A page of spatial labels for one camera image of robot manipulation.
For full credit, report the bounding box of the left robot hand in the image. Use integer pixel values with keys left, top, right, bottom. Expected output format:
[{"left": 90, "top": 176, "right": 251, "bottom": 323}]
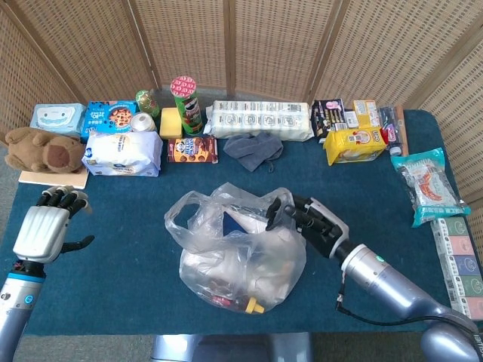
[{"left": 13, "top": 185, "right": 95, "bottom": 265}]

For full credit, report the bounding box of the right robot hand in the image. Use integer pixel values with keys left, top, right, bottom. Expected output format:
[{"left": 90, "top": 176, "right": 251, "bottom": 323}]
[{"left": 265, "top": 195, "right": 350, "bottom": 259}]

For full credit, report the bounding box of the clear plastic bag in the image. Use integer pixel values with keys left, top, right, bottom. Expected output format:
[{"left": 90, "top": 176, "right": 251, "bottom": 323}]
[{"left": 164, "top": 182, "right": 307, "bottom": 314}]

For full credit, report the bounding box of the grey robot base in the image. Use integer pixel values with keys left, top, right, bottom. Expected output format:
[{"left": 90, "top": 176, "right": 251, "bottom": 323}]
[{"left": 150, "top": 332, "right": 314, "bottom": 362}]

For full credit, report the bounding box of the teal packaged item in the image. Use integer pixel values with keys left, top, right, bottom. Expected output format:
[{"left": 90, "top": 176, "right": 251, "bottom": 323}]
[{"left": 390, "top": 146, "right": 472, "bottom": 229}]

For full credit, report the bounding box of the light wooden board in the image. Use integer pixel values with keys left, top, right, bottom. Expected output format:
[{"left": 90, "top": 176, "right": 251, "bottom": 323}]
[{"left": 17, "top": 167, "right": 90, "bottom": 190}]

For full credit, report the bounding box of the brown capybara plush toy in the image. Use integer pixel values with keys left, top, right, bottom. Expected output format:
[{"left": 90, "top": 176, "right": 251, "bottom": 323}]
[{"left": 4, "top": 126, "right": 86, "bottom": 174}]

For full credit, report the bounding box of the yellow cracker pack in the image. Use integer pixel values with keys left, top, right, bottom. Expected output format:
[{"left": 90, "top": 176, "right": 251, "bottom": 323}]
[{"left": 323, "top": 127, "right": 388, "bottom": 167}]

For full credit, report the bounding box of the brown sauce bottle yellow cap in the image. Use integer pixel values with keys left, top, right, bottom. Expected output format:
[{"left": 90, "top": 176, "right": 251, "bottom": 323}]
[{"left": 211, "top": 293, "right": 265, "bottom": 314}]

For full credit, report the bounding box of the grey cloth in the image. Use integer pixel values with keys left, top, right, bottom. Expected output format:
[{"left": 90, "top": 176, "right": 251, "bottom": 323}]
[{"left": 222, "top": 131, "right": 285, "bottom": 173}]

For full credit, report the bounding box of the white facial tissue pack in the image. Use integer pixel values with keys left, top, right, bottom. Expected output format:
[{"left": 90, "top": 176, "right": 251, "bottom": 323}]
[{"left": 82, "top": 130, "right": 164, "bottom": 177}]

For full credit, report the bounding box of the pink white toothpaste tube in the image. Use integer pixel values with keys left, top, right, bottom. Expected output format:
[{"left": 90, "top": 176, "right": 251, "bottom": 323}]
[{"left": 380, "top": 126, "right": 405, "bottom": 156}]

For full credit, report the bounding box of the light blue wet wipes pack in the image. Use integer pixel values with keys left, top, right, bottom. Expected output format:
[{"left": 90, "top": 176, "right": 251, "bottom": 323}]
[{"left": 29, "top": 103, "right": 87, "bottom": 139}]

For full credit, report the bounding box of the yellow white small box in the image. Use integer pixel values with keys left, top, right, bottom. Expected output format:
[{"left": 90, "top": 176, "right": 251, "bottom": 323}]
[{"left": 352, "top": 100, "right": 380, "bottom": 129}]

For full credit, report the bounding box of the long white tissue pack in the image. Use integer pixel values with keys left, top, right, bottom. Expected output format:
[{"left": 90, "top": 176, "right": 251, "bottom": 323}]
[{"left": 205, "top": 100, "right": 315, "bottom": 141}]

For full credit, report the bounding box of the brown wooden strip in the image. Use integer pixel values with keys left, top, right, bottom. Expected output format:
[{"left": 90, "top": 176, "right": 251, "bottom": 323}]
[{"left": 394, "top": 105, "right": 411, "bottom": 158}]

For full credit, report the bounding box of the dark toothbrush pack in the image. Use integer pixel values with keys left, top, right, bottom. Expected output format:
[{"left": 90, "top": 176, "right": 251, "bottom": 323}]
[{"left": 378, "top": 106, "right": 403, "bottom": 131}]

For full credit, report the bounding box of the blue cookie box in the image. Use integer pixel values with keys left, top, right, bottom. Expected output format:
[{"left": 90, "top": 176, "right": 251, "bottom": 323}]
[{"left": 81, "top": 100, "right": 140, "bottom": 143}]

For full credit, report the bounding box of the multicolour pocket tissue pack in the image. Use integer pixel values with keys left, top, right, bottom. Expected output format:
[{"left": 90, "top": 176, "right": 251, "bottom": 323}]
[{"left": 429, "top": 216, "right": 483, "bottom": 321}]

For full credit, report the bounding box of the brown Hello Panda box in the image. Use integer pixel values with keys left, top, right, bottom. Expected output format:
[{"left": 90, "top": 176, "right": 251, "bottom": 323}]
[{"left": 167, "top": 136, "right": 219, "bottom": 164}]

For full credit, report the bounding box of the yellow sponge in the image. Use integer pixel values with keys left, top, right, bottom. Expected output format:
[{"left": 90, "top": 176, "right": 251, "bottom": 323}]
[{"left": 158, "top": 107, "right": 184, "bottom": 140}]

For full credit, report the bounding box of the green Pringles can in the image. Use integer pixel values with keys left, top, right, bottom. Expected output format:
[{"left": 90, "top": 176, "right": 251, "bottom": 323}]
[{"left": 169, "top": 75, "right": 204, "bottom": 137}]

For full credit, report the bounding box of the wicker folding screen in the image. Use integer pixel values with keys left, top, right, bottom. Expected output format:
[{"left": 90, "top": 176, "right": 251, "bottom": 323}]
[{"left": 0, "top": 0, "right": 483, "bottom": 204}]

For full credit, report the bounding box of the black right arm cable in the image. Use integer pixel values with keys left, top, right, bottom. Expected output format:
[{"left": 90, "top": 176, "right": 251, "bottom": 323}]
[{"left": 337, "top": 281, "right": 435, "bottom": 326}]

